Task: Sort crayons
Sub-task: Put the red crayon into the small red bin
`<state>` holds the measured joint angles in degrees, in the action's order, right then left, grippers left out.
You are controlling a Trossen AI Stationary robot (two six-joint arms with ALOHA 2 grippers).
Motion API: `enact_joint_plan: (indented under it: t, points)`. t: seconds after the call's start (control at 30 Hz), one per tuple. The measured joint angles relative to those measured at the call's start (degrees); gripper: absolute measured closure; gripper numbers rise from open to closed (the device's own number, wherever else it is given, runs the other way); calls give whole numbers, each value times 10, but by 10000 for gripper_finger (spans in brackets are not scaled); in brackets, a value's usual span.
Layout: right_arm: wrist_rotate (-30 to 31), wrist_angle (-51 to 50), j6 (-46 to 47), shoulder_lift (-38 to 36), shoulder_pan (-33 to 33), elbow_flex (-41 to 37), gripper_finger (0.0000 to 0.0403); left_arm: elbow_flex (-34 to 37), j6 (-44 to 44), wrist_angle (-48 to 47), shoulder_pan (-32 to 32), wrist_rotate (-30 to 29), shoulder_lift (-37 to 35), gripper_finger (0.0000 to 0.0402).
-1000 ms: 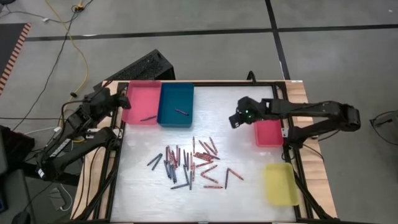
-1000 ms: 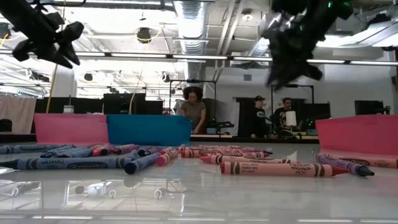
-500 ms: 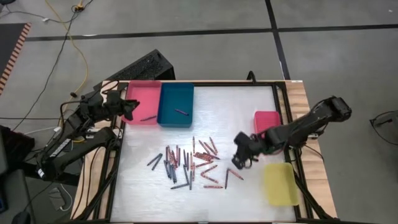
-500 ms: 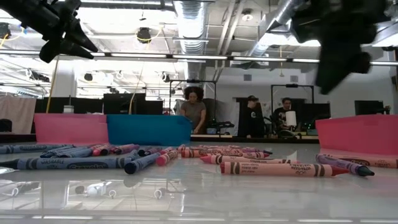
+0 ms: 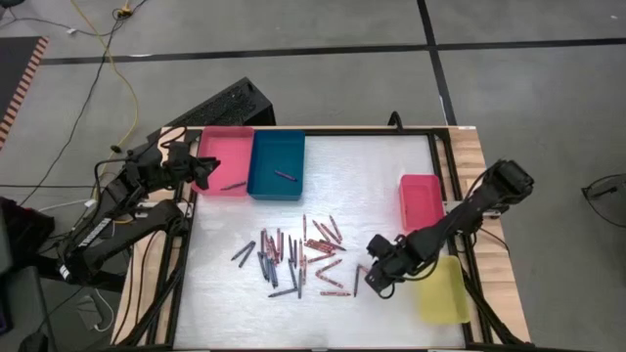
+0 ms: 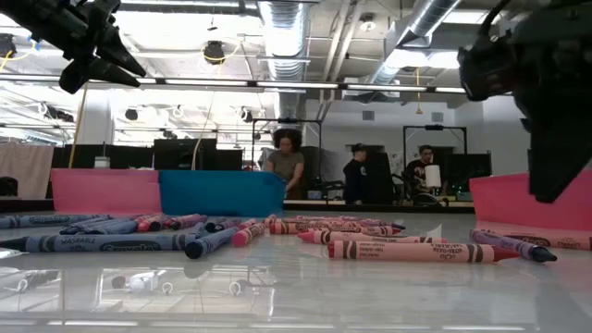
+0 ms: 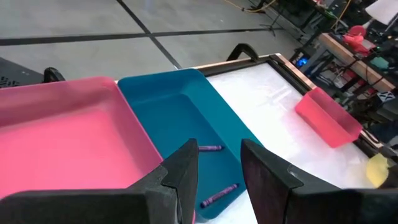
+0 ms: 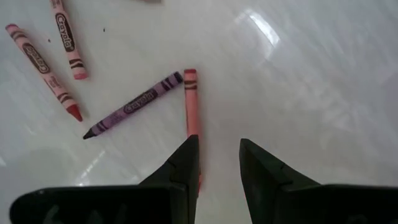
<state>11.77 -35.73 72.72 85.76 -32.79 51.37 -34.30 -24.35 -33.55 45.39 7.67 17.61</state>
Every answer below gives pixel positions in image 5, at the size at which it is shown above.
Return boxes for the black fabric chair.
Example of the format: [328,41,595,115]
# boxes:
[0,195,56,275]

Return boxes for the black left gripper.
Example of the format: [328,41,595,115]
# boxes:
[163,141,221,193]

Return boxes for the black floor cable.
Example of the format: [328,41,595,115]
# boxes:
[19,17,123,206]

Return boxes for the grey power adapter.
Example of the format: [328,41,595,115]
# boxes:
[75,292,116,333]

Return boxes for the large pink plastic tray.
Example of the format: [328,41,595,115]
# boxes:
[191,125,255,198]

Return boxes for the black computer mouse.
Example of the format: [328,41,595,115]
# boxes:
[19,331,50,352]

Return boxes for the yellow floor cable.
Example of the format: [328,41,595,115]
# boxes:
[70,0,141,167]

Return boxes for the blue plastic tray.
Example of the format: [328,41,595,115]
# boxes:
[246,129,307,201]

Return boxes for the yellow plastic tray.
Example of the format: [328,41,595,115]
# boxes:
[416,254,471,326]

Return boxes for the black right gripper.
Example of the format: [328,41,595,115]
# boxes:
[364,233,417,298]

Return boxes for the small pink plastic tray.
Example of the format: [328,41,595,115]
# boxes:
[398,174,446,233]

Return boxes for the black mat with striped edge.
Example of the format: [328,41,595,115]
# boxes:
[0,34,51,151]

